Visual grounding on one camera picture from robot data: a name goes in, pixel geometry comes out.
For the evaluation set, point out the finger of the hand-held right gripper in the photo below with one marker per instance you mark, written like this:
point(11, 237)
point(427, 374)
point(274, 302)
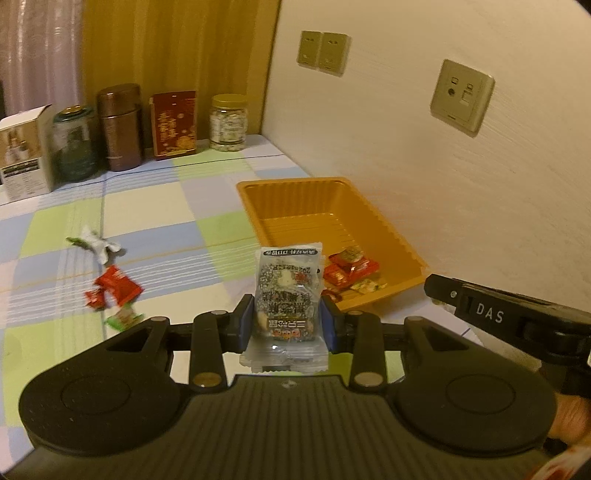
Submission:
point(441, 288)

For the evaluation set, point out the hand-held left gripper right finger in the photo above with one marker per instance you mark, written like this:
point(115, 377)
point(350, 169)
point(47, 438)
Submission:
point(326, 323)

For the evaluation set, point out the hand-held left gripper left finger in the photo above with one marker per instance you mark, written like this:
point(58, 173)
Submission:
point(246, 323)

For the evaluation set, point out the grey nut snack packet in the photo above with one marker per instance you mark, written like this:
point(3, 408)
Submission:
point(286, 286)

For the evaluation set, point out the yellow candy packet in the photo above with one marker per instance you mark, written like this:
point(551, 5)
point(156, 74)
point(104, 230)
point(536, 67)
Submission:
point(367, 286)

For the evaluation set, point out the orange plastic tray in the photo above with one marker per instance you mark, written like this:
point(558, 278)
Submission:
point(295, 207)

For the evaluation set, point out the green clear candy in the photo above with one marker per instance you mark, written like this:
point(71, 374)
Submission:
point(122, 318)

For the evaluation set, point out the large red snack packet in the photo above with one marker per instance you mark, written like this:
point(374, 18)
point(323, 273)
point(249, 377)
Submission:
point(117, 286)

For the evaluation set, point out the green white snack packet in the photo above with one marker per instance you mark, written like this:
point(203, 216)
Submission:
point(97, 242)

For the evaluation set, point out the person's right hand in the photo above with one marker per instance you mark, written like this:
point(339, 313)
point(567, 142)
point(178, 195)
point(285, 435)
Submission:
point(570, 417)

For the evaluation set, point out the red white patterned cloth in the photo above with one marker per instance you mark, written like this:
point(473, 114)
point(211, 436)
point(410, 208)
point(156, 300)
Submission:
point(565, 464)

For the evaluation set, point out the checked tablecloth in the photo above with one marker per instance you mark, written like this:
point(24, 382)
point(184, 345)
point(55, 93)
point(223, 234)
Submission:
point(55, 286)

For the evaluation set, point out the plastic jar yellow lid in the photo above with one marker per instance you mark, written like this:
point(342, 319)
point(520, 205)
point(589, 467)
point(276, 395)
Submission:
point(228, 122)

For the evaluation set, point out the red gold box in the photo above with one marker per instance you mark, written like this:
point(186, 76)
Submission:
point(174, 124)

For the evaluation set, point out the brown metal canister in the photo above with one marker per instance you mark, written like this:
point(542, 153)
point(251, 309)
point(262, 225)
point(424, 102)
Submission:
point(119, 127)

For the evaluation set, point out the green glass jar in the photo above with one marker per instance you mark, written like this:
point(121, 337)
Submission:
point(76, 143)

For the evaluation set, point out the white product box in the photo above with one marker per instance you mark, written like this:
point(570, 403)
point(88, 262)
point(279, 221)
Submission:
point(23, 152)

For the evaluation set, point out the yellow curtain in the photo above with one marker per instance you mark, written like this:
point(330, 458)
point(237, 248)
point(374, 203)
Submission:
point(175, 46)

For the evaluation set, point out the sheer curtain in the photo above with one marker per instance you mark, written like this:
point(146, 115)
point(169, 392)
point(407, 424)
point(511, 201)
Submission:
point(37, 50)

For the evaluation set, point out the wall socket plate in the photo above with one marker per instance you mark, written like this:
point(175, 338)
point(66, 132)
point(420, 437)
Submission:
point(461, 97)

